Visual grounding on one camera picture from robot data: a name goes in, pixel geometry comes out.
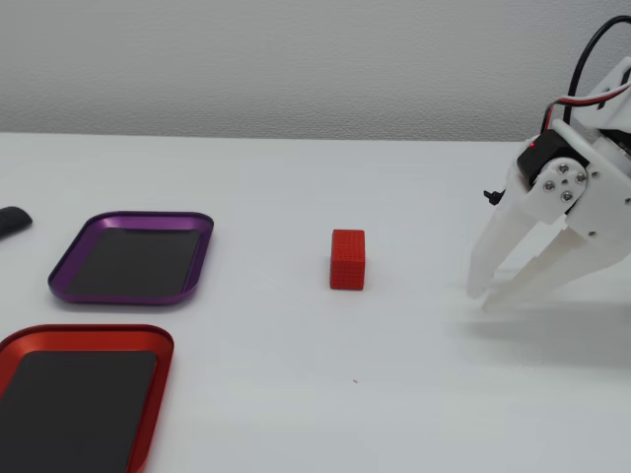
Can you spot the purple metal dish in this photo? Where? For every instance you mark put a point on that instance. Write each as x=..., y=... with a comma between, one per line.
x=133, y=261

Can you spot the black rounded object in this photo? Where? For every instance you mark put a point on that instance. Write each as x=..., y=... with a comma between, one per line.
x=12, y=219

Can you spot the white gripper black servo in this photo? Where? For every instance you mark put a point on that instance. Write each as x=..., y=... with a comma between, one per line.
x=559, y=183

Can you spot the red textured block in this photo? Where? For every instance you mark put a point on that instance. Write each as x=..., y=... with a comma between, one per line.
x=347, y=261

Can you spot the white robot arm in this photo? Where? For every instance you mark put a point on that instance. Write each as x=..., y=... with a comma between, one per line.
x=613, y=84

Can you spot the red metal dish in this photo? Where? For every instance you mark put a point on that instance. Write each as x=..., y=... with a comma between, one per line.
x=74, y=404

